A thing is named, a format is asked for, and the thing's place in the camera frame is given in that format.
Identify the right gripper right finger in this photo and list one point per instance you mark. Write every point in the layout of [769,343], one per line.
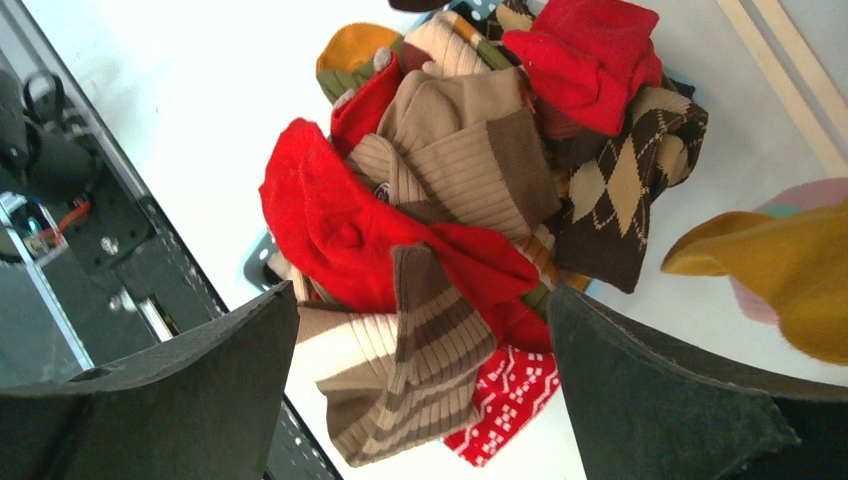
[646,405]

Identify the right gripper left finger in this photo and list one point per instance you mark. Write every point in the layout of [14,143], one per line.
[202,405]

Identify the brown striped sock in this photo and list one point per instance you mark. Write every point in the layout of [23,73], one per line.
[395,381]

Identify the long red sock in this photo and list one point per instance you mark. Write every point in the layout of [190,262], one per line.
[334,229]

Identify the red snowflake sock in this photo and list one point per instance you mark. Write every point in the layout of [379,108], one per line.
[512,388]

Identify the light blue plastic basket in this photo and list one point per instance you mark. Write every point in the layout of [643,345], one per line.
[256,267]

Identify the mustard yellow hanging sock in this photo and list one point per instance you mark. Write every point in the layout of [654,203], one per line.
[800,270]

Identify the tan brown ribbed sock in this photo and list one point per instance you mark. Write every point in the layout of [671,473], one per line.
[461,149]

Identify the red sock in basket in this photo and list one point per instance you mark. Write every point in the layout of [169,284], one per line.
[589,59]

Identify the orange sock toe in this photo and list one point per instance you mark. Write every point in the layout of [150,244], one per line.
[347,61]

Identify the cream multicolour striped sock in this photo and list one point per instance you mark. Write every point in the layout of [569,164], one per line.
[455,48]

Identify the wooden hanger rack frame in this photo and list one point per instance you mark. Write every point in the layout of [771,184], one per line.
[801,83]

